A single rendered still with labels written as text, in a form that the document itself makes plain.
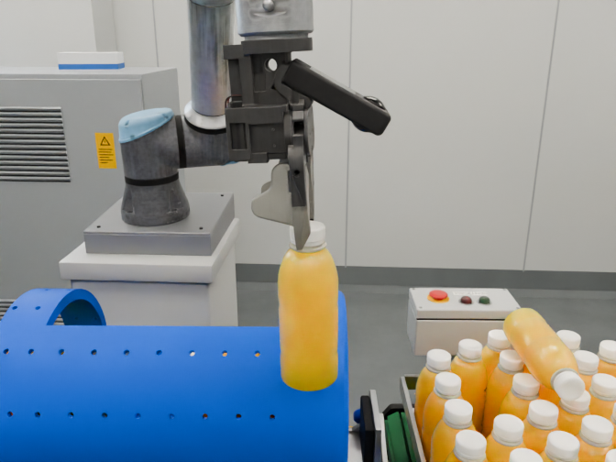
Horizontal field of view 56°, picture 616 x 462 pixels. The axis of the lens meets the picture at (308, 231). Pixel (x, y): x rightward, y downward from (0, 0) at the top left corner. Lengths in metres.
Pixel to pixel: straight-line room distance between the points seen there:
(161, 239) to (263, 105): 0.70
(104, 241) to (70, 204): 1.33
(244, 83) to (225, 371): 0.37
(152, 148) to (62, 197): 1.40
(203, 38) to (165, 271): 0.46
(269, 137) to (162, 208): 0.72
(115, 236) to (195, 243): 0.17
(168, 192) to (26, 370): 0.57
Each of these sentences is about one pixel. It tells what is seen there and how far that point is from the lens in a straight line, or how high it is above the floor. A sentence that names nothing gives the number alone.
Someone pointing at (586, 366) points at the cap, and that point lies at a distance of 1.06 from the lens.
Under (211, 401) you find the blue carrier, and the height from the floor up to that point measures 1.15.
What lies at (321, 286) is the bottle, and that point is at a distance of 0.62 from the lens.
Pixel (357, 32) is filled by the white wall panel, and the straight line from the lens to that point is 3.52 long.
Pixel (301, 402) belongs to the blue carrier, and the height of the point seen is 1.15.
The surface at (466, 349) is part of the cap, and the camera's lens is 1.03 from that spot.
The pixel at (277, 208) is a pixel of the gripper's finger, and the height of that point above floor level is 1.42.
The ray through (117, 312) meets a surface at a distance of 1.30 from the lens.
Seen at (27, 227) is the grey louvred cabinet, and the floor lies 0.81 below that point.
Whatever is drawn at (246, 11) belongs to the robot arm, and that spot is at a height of 1.61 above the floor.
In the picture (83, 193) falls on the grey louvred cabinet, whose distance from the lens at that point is 2.57.
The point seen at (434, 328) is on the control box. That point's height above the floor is 1.06.
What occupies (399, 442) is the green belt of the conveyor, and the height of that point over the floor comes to 0.90.
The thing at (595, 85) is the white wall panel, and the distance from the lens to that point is 3.82.
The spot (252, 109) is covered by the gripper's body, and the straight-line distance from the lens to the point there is 0.57.
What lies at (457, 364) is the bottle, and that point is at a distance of 1.04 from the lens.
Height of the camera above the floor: 1.59
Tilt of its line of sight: 19 degrees down
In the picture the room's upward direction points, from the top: straight up
